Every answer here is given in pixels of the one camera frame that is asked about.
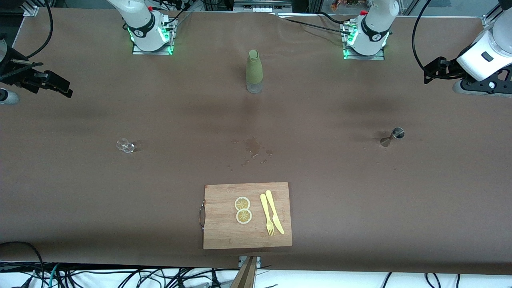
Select yellow plastic fork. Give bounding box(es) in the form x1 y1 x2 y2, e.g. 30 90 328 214
260 194 276 237

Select wooden cutting board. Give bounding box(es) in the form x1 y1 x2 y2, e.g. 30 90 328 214
199 182 293 250

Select clear glass shaker cup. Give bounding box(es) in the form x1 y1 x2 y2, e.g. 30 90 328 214
116 138 136 154

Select aluminium frame profile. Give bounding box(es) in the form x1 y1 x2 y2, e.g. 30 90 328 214
482 0 505 28
22 0 40 17

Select spilled liquid drops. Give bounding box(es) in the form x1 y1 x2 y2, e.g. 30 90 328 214
227 137 275 168

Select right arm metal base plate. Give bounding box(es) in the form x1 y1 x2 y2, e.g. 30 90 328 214
132 16 174 56

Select orange item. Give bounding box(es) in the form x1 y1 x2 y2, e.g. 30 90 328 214
331 0 362 11

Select grey metal bracket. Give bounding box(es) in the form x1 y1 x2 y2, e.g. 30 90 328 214
239 256 262 269

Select black table cable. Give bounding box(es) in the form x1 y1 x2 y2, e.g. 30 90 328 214
154 3 192 28
276 14 352 36

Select yellow plastic knife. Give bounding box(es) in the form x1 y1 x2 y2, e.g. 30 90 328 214
265 190 285 235

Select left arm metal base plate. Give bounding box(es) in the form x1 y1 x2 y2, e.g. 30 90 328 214
343 20 385 60

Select steel double-cone jigger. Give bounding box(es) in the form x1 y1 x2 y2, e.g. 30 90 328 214
380 127 405 148

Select grey equipment rack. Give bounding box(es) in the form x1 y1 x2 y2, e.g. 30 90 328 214
233 0 293 13

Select green sleeved glass bottle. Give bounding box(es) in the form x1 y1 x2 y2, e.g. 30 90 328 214
245 49 264 94

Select wooden beam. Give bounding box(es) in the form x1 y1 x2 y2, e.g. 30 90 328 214
230 256 258 288

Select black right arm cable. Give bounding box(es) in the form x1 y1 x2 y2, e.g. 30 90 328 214
24 0 54 60

